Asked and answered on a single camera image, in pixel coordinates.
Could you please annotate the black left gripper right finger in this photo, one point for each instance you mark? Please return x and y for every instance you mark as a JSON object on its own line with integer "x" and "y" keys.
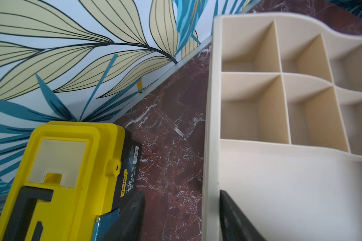
{"x": 235, "y": 226}

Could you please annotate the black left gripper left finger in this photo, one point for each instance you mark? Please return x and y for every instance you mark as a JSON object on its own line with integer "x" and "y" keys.
{"x": 129, "y": 224}

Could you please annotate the beige drawer organizer cabinet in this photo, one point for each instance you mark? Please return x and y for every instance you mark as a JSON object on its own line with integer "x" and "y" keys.
{"x": 284, "y": 128}

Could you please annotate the yellow black toolbox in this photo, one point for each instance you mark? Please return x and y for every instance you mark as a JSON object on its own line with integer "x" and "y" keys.
{"x": 72, "y": 183}

